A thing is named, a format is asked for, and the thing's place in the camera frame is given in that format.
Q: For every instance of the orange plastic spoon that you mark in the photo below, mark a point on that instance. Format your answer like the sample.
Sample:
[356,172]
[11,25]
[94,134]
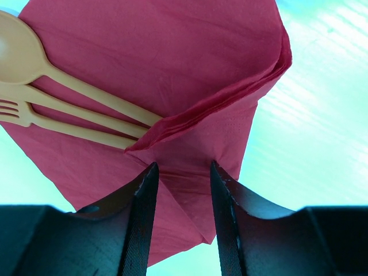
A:
[23,60]

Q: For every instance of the red paper napkin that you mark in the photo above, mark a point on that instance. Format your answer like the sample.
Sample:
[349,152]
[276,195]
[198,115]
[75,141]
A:
[200,65]

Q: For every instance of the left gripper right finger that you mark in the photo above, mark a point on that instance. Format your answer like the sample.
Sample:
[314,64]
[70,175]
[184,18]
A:
[258,237]

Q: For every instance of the orange plastic knife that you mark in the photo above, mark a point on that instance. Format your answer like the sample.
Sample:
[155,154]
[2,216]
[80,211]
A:
[33,95]

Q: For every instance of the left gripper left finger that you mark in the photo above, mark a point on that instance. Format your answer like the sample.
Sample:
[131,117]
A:
[111,236]

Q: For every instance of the orange plastic fork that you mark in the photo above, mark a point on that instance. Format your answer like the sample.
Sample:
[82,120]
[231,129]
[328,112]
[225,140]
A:
[21,113]

